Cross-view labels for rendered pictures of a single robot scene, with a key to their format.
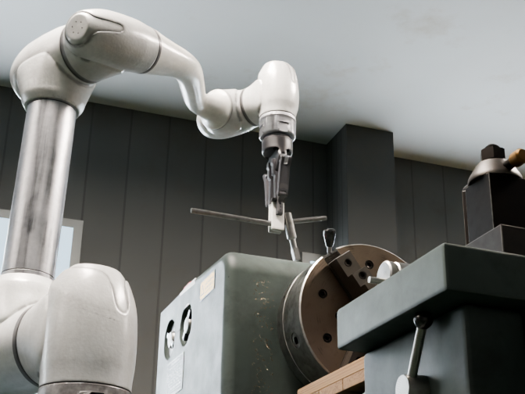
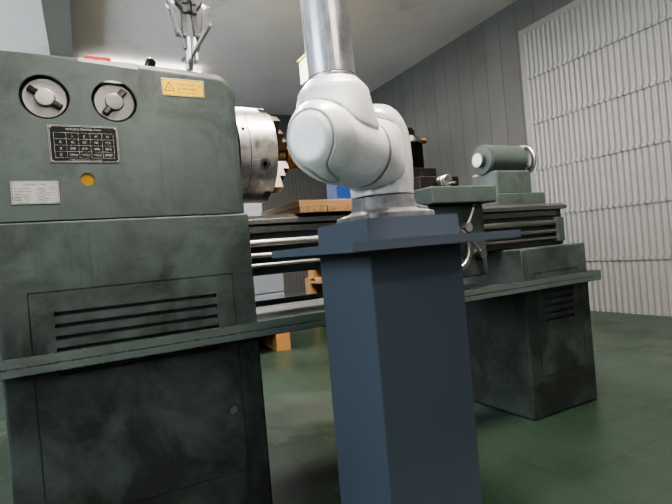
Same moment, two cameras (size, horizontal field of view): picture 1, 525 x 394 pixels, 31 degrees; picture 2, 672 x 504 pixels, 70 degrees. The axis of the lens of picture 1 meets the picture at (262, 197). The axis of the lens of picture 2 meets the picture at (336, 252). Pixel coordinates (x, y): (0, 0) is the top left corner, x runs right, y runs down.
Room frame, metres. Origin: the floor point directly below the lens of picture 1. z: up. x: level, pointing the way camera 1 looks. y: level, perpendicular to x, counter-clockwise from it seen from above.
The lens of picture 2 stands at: (1.87, 1.45, 0.74)
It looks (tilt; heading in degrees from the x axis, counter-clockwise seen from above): 0 degrees down; 262
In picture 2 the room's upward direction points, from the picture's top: 5 degrees counter-clockwise
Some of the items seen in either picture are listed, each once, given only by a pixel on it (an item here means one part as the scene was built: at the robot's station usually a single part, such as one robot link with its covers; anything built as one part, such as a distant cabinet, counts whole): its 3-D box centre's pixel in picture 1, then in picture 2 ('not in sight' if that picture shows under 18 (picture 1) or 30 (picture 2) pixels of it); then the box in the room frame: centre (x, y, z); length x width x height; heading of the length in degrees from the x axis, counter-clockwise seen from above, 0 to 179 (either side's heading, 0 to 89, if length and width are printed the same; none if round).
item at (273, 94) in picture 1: (273, 93); not in sight; (2.04, -0.02, 1.71); 0.13 x 0.11 x 0.16; 51
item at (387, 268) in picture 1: (389, 277); (446, 180); (1.21, -0.18, 0.95); 0.07 x 0.04 x 0.04; 110
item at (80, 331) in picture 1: (87, 328); (376, 152); (1.58, 0.30, 0.97); 0.18 x 0.16 x 0.22; 51
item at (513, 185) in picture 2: not in sight; (502, 176); (0.77, -0.62, 1.01); 0.30 x 0.20 x 0.29; 20
